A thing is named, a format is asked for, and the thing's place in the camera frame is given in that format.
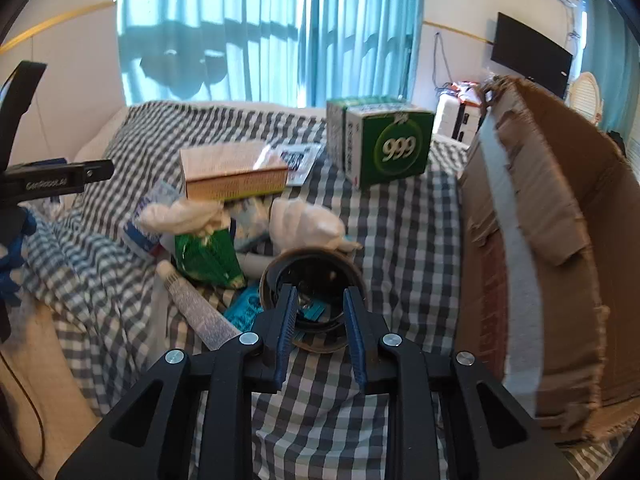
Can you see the white floor appliance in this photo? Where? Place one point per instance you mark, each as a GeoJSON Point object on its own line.
{"type": "Point", "coordinates": [447, 115]}

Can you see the large cardboard box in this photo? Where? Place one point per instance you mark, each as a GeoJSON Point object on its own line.
{"type": "Point", "coordinates": [550, 185]}

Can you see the silver squeeze tube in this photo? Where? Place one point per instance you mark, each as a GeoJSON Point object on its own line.
{"type": "Point", "coordinates": [200, 312]}

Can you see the red white plastic bags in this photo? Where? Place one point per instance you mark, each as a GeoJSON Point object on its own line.
{"type": "Point", "coordinates": [462, 89]}

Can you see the narrow teal curtain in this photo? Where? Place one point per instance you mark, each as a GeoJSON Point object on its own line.
{"type": "Point", "coordinates": [605, 50]}

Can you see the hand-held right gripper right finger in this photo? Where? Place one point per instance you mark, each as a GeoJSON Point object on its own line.
{"type": "Point", "coordinates": [352, 330]}

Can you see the blue white plastic packet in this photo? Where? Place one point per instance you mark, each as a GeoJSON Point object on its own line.
{"type": "Point", "coordinates": [142, 235]}

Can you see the person's left hand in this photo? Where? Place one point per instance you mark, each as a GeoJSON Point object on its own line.
{"type": "Point", "coordinates": [12, 260]}

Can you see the teal window curtain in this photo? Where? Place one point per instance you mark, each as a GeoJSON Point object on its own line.
{"type": "Point", "coordinates": [200, 35]}
{"type": "Point", "coordinates": [360, 35]}

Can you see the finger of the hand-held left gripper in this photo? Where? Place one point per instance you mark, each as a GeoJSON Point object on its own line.
{"type": "Point", "coordinates": [97, 171]}

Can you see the teal plastic packet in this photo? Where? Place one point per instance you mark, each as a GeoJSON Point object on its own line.
{"type": "Point", "coordinates": [242, 310]}

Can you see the white printed sachet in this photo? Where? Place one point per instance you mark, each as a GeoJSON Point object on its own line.
{"type": "Point", "coordinates": [300, 160]}

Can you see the white oval mirror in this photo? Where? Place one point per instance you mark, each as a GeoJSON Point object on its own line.
{"type": "Point", "coordinates": [585, 95]}

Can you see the packing tape roll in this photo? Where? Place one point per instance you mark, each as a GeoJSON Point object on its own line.
{"type": "Point", "coordinates": [300, 255]}

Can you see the green medicine box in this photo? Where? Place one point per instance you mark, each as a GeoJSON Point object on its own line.
{"type": "Point", "coordinates": [395, 150]}

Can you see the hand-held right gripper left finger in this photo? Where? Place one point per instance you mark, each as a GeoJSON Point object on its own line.
{"type": "Point", "coordinates": [286, 320]}

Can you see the tan and red carton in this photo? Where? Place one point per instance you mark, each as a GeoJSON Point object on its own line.
{"type": "Point", "coordinates": [225, 165]}

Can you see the black wall television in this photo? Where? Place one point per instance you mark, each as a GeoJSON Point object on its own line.
{"type": "Point", "coordinates": [530, 55]}

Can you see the white cloth glove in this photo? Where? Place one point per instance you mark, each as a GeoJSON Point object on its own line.
{"type": "Point", "coordinates": [175, 215]}
{"type": "Point", "coordinates": [305, 225]}

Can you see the green snack packet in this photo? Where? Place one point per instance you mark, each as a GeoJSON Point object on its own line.
{"type": "Point", "coordinates": [205, 257]}

